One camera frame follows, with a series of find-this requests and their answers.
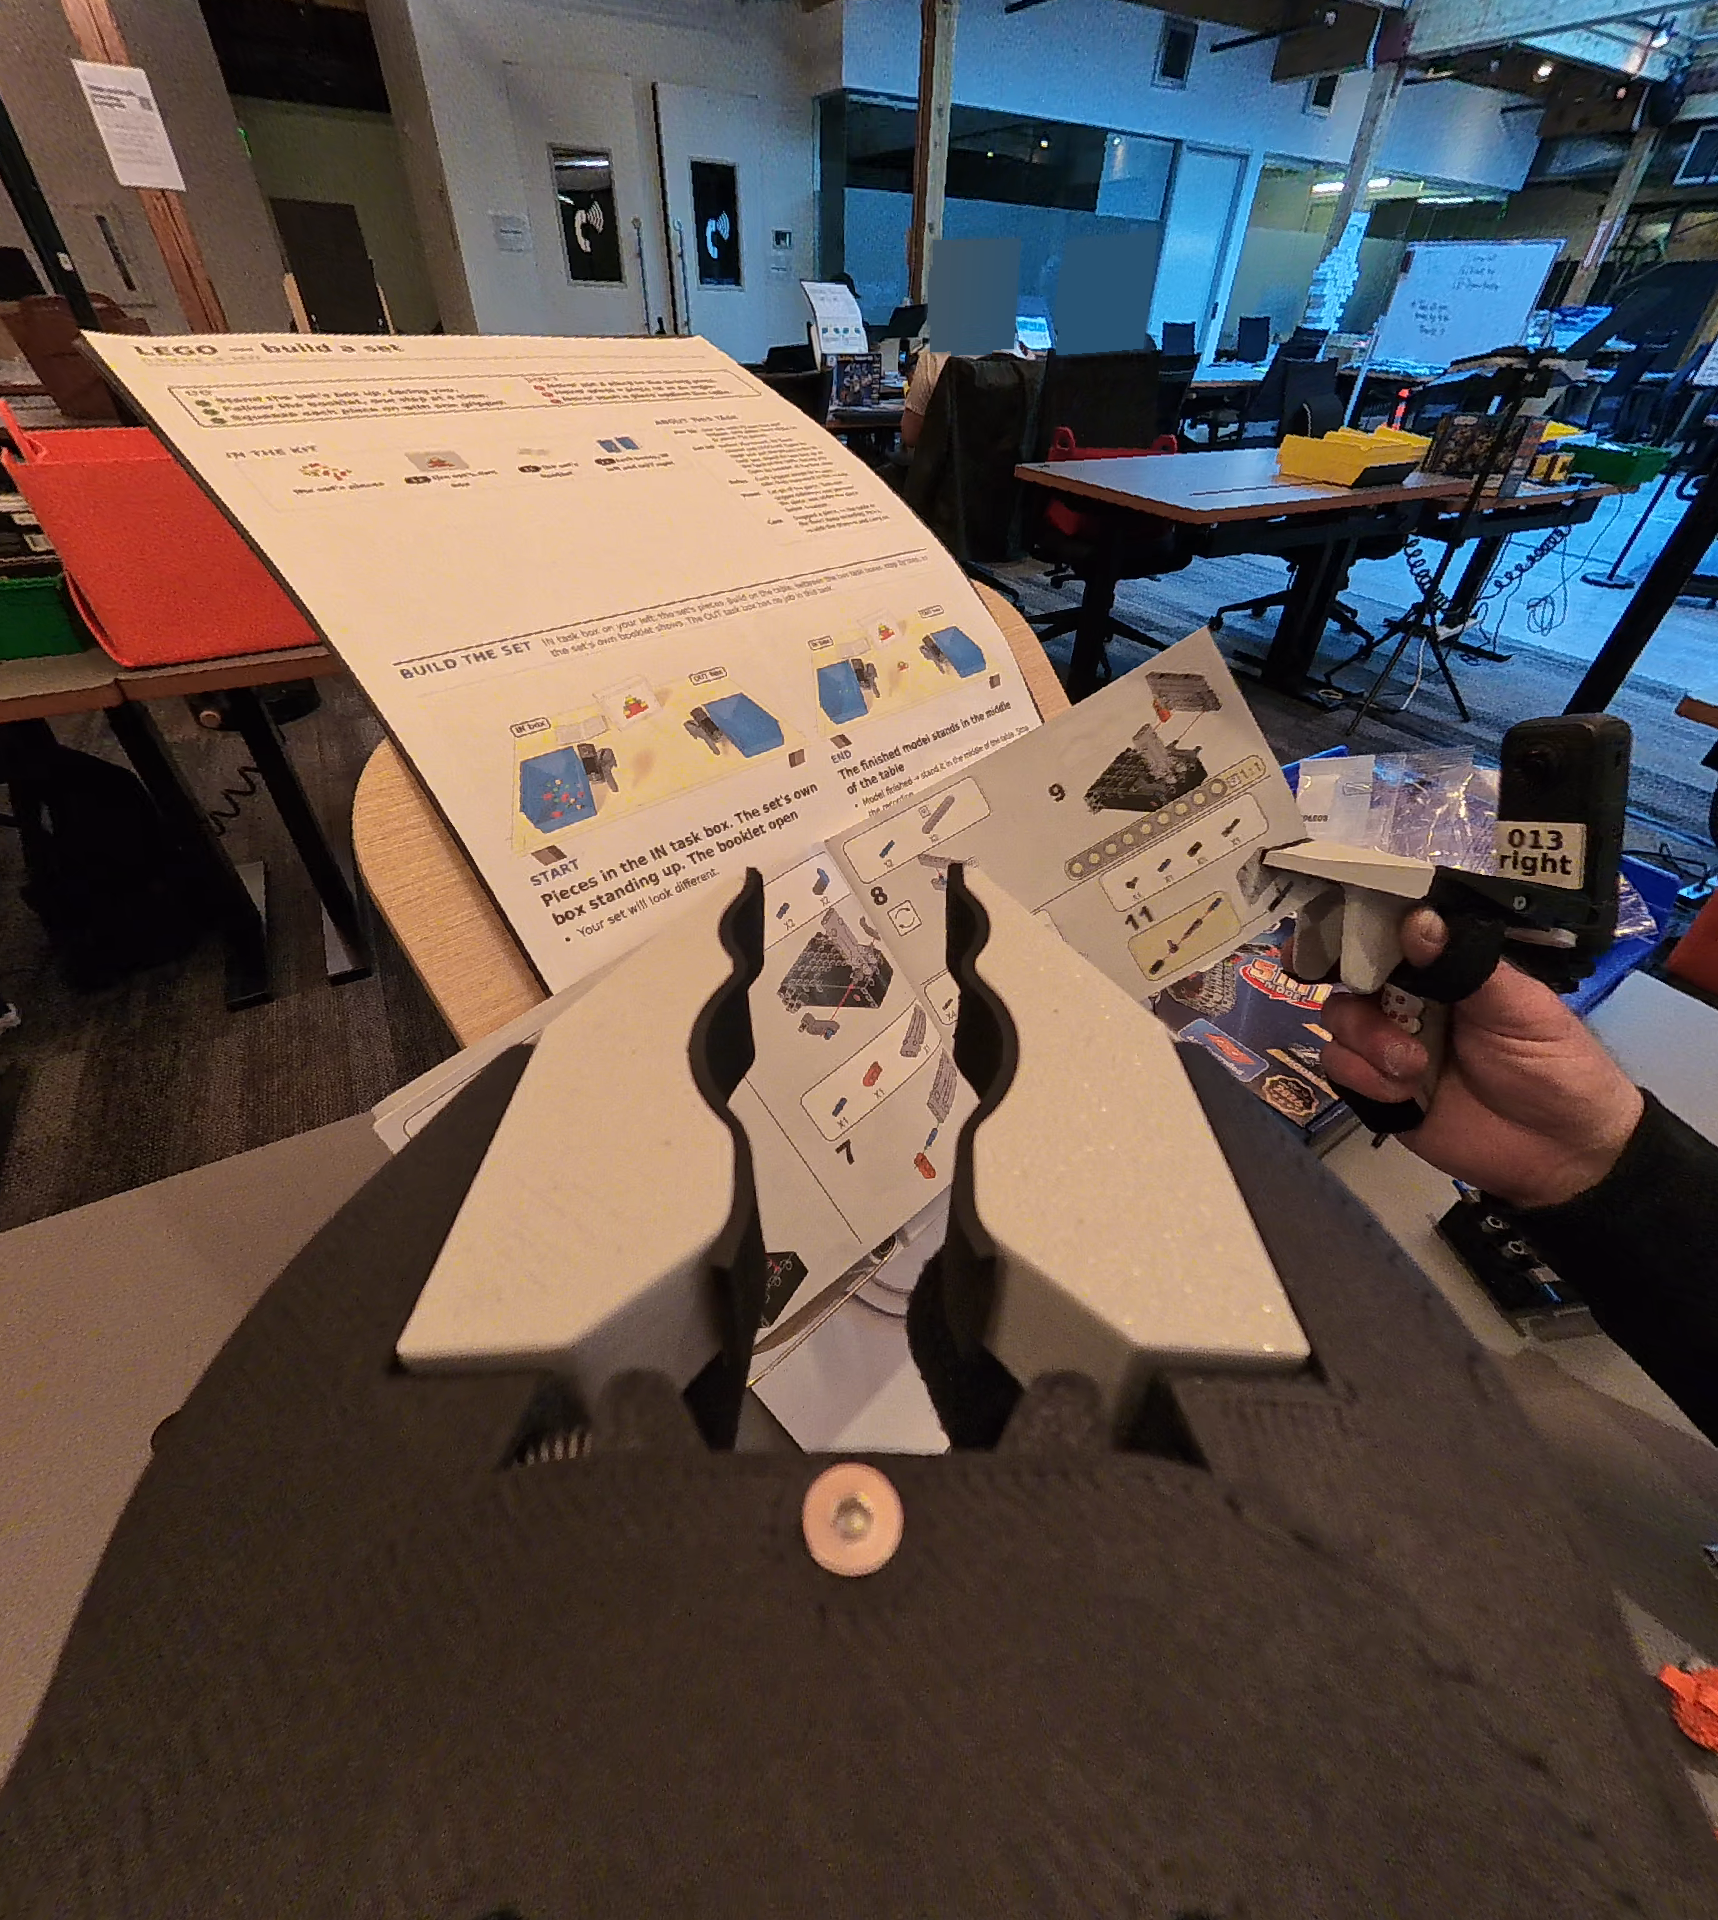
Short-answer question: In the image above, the person's right forearm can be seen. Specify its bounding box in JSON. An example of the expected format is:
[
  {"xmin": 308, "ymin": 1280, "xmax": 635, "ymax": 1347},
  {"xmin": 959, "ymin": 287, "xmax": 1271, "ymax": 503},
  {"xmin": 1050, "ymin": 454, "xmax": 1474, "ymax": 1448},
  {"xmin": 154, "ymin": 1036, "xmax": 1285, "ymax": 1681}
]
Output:
[{"xmin": 1510, "ymin": 1092, "xmax": 1718, "ymax": 1570}]

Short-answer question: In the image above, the black tripod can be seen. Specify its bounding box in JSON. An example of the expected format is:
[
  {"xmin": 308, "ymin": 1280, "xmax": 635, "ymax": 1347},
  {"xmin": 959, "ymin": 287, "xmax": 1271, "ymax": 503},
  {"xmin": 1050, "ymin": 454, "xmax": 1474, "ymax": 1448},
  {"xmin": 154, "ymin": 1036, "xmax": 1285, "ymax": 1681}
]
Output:
[{"xmin": 1341, "ymin": 348, "xmax": 1578, "ymax": 740}]

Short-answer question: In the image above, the black metal pole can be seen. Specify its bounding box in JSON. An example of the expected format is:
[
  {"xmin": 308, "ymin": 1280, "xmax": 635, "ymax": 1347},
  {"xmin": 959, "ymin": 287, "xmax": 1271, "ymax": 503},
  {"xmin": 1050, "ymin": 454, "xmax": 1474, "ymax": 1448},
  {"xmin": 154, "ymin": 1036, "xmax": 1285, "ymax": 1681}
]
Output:
[
  {"xmin": 1559, "ymin": 283, "xmax": 1718, "ymax": 722},
  {"xmin": 0, "ymin": 0, "xmax": 96, "ymax": 323}
]

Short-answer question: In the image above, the person's right hand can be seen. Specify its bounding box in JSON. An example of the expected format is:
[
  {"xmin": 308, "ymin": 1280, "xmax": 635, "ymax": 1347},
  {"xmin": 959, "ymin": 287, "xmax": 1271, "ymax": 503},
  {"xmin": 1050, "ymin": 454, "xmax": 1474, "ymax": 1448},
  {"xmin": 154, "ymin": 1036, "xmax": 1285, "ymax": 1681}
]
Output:
[{"xmin": 1316, "ymin": 906, "xmax": 1650, "ymax": 1212}]

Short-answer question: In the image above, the white paper sign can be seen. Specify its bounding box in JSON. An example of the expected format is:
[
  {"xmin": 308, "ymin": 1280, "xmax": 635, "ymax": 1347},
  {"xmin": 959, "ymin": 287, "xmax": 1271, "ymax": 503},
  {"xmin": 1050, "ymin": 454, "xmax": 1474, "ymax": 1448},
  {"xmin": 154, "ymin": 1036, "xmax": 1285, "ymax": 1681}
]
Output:
[{"xmin": 68, "ymin": 55, "xmax": 190, "ymax": 191}]

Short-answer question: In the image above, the black office chair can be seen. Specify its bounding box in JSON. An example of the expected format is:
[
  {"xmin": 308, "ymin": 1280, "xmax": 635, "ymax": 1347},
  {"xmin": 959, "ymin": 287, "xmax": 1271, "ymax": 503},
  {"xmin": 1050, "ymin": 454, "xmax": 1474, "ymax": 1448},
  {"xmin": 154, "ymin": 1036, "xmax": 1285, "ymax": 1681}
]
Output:
[{"xmin": 934, "ymin": 348, "xmax": 1179, "ymax": 580}]

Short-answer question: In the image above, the blue plastic bin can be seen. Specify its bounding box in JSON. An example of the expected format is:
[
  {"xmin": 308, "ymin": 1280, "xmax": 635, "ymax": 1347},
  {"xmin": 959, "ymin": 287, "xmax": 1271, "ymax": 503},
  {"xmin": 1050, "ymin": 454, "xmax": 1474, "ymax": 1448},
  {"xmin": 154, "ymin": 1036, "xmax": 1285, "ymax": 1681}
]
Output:
[{"xmin": 1276, "ymin": 754, "xmax": 1677, "ymax": 970}]

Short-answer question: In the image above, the long office table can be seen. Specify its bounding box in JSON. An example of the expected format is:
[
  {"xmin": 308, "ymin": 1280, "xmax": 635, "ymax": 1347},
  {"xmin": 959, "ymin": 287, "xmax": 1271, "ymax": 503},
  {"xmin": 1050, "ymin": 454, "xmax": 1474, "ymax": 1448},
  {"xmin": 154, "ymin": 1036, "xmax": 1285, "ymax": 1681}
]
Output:
[{"xmin": 1012, "ymin": 445, "xmax": 1630, "ymax": 708}]

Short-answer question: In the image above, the office desk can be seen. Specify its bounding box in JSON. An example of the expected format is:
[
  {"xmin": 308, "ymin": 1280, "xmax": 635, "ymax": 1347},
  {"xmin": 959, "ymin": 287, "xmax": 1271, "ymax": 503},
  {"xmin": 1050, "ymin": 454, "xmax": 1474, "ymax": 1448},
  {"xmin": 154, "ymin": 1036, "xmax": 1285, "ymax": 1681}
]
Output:
[{"xmin": 0, "ymin": 642, "xmax": 383, "ymax": 1010}]

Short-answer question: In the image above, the wooden column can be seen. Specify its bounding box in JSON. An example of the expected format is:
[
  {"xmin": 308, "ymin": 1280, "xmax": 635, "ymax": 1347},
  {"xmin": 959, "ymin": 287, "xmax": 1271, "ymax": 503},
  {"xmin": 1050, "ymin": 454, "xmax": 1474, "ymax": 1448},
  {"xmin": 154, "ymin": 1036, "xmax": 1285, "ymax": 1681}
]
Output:
[{"xmin": 915, "ymin": 0, "xmax": 963, "ymax": 349}]

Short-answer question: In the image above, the printed instruction poster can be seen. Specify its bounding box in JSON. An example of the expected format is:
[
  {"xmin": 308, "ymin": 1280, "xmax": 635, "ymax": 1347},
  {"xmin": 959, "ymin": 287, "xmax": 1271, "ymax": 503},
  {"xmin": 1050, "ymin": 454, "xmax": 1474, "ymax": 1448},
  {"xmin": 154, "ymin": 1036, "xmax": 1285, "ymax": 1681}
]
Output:
[{"xmin": 78, "ymin": 330, "xmax": 1024, "ymax": 996}]

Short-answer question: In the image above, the black phone sign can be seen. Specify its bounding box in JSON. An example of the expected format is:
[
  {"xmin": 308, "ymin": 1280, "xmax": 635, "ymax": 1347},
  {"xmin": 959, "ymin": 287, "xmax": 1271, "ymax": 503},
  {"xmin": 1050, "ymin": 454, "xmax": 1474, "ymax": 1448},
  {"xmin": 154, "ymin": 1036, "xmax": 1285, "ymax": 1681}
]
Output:
[
  {"xmin": 546, "ymin": 143, "xmax": 624, "ymax": 289},
  {"xmin": 688, "ymin": 157, "xmax": 743, "ymax": 289}
]

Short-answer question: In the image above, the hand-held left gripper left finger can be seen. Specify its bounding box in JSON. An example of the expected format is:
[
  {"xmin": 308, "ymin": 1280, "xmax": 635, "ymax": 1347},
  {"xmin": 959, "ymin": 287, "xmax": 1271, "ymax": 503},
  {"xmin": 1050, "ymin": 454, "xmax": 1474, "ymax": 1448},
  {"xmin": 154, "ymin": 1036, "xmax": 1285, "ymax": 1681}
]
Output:
[{"xmin": 394, "ymin": 866, "xmax": 772, "ymax": 1452}]

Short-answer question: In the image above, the instruction booklet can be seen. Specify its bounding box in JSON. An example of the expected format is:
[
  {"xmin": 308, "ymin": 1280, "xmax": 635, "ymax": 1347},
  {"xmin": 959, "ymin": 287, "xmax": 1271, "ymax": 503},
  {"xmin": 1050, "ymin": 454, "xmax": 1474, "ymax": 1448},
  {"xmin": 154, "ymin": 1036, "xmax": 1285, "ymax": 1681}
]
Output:
[{"xmin": 370, "ymin": 625, "xmax": 1314, "ymax": 1359}]

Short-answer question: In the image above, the clear plastic parts bag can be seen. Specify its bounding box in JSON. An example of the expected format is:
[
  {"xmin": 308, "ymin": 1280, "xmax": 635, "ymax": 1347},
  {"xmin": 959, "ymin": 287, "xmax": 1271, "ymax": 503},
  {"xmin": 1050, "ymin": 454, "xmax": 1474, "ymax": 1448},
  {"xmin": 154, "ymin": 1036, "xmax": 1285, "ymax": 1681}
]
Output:
[{"xmin": 1299, "ymin": 745, "xmax": 1510, "ymax": 875}]

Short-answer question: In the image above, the large whiteboard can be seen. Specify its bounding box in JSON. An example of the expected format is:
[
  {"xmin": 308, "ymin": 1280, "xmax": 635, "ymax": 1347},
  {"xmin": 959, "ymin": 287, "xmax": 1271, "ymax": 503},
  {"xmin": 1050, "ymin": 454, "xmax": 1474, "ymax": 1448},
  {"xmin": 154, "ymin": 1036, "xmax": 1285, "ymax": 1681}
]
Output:
[{"xmin": 1375, "ymin": 236, "xmax": 1569, "ymax": 365}]

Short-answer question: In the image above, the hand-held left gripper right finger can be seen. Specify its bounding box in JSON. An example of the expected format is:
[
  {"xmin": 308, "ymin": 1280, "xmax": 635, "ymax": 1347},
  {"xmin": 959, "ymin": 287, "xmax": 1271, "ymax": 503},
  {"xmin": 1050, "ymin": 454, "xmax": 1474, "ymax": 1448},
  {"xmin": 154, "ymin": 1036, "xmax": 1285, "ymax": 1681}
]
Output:
[{"xmin": 909, "ymin": 862, "xmax": 1312, "ymax": 1452}]

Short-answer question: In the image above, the brown box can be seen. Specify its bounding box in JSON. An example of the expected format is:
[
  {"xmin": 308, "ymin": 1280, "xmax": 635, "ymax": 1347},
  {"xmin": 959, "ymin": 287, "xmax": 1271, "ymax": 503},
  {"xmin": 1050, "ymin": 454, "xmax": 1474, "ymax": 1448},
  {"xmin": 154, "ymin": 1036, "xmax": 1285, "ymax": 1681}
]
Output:
[{"xmin": 0, "ymin": 294, "xmax": 154, "ymax": 426}]

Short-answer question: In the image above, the grey black brick model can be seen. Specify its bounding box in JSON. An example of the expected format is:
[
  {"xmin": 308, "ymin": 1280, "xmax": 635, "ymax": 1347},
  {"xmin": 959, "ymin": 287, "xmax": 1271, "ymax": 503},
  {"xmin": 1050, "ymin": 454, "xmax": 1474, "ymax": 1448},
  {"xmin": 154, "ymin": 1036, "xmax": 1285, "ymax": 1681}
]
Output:
[{"xmin": 1431, "ymin": 1184, "xmax": 1607, "ymax": 1340}]

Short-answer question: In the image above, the red plastic bin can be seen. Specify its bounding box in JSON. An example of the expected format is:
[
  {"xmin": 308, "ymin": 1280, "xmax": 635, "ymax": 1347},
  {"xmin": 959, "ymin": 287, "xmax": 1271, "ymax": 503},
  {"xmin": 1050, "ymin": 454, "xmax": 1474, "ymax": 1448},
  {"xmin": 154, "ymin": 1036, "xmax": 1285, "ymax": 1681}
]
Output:
[{"xmin": 0, "ymin": 396, "xmax": 360, "ymax": 671}]

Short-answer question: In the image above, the yellow plastic bin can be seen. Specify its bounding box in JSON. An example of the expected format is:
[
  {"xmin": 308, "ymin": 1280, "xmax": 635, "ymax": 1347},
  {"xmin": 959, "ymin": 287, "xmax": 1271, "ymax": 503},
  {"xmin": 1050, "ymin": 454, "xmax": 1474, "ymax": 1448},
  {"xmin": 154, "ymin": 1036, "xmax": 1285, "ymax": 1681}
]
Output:
[{"xmin": 1276, "ymin": 426, "xmax": 1434, "ymax": 491}]

